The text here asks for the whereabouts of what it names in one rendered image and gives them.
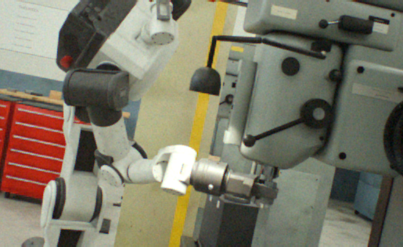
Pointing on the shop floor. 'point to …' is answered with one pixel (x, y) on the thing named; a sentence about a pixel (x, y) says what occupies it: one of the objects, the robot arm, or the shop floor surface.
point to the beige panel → (176, 128)
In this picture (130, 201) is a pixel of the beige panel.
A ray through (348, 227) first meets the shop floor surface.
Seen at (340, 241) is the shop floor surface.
